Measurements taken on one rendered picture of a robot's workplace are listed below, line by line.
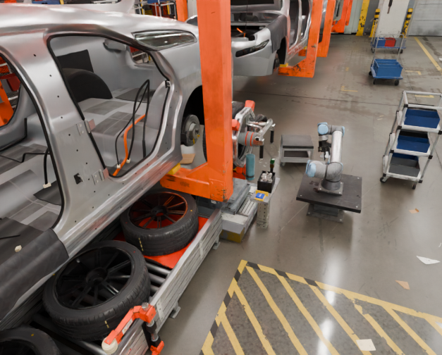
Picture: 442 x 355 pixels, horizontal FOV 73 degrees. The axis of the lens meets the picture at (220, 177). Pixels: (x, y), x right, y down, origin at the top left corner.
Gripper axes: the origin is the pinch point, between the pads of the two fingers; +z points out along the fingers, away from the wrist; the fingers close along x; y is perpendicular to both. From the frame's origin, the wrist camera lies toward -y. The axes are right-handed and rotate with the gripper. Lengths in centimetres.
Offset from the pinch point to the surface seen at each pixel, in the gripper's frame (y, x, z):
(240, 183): 69, -63, 18
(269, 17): -355, -557, -332
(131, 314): 212, 56, 50
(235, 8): -86, -287, -250
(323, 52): -349, -348, -178
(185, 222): 156, 3, 22
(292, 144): -26, -84, -11
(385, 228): -37, 34, 76
